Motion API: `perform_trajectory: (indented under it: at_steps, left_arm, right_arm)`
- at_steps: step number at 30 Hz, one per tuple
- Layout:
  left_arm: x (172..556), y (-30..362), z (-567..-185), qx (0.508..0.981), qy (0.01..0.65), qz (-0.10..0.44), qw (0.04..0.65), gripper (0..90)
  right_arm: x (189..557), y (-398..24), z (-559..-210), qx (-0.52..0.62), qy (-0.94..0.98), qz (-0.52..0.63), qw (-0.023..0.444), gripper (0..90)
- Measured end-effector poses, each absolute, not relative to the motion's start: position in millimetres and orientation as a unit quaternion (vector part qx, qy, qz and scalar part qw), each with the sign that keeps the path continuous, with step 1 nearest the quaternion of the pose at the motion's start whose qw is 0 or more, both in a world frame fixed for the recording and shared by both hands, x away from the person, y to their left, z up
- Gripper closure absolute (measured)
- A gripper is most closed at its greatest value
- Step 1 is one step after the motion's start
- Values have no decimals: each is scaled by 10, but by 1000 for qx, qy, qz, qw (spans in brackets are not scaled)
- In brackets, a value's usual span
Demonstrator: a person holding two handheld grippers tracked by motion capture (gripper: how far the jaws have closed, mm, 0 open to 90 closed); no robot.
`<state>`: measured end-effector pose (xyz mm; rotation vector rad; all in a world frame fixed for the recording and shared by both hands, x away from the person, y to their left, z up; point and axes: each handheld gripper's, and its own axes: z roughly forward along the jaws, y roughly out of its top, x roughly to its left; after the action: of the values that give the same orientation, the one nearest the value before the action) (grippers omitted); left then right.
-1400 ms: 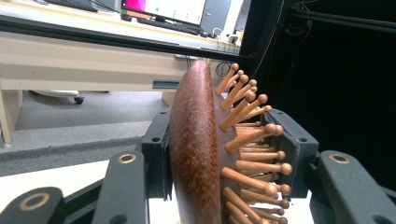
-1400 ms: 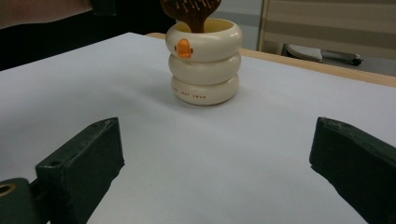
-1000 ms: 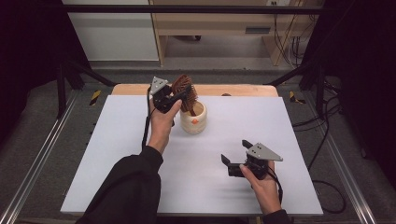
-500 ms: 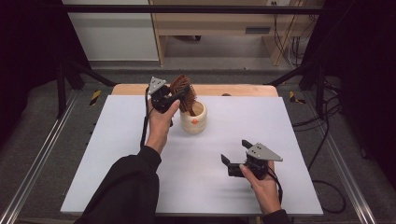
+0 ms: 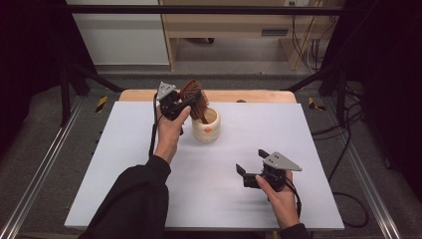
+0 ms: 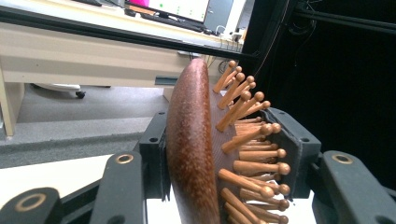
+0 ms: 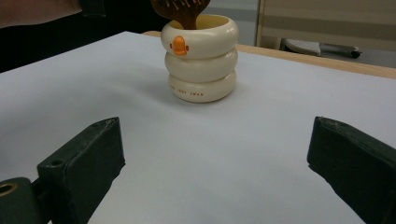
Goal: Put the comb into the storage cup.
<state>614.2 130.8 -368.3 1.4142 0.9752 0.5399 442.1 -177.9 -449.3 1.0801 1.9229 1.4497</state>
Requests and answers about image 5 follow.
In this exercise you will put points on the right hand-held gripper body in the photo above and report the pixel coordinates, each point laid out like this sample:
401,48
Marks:
278,164

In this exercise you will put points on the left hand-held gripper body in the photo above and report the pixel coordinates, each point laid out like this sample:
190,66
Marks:
169,103

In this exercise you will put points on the wooden paddle hairbrush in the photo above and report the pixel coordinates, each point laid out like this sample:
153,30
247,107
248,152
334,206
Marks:
191,87

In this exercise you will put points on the cream ringed cup orange duck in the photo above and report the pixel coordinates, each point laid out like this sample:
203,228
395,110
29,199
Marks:
207,134

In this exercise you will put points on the person's left hand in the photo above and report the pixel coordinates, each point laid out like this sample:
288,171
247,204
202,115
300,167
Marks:
169,136

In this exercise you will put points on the person's right hand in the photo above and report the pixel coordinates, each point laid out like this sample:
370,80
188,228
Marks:
283,205

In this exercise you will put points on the office chair base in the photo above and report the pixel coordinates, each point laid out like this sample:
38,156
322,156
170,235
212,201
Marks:
211,40

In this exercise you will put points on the yellow black floor tape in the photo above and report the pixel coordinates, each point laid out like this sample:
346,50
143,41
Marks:
313,103
101,104

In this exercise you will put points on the white cabinet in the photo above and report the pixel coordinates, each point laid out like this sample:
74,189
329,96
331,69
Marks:
122,36

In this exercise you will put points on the light wooden desk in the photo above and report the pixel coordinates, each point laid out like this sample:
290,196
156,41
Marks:
232,25

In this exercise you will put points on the white power strip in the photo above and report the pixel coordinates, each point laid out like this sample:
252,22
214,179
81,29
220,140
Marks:
298,2

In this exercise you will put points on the black curtain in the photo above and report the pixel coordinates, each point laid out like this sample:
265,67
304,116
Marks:
30,49
388,66

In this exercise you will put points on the black horizontal frame bar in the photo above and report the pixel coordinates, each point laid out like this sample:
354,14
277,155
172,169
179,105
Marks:
199,9

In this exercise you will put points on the black metal frame stand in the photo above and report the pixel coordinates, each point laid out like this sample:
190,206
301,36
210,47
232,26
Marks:
66,96
340,96

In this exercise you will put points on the aluminium floor rail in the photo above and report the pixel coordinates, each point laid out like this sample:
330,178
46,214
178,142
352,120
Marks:
371,192
36,179

